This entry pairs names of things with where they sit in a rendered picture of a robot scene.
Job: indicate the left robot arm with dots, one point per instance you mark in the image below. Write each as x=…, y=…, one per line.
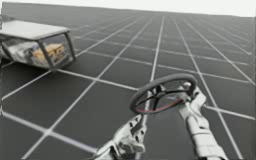
x=108, y=151

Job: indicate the dark steering wheel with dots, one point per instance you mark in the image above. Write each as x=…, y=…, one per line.
x=150, y=87

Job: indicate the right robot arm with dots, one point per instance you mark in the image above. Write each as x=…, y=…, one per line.
x=204, y=135

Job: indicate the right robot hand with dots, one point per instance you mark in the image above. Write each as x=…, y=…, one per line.
x=192, y=96

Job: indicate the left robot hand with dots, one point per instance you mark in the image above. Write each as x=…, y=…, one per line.
x=133, y=131

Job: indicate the grey cart with brown box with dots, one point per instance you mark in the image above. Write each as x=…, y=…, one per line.
x=30, y=30

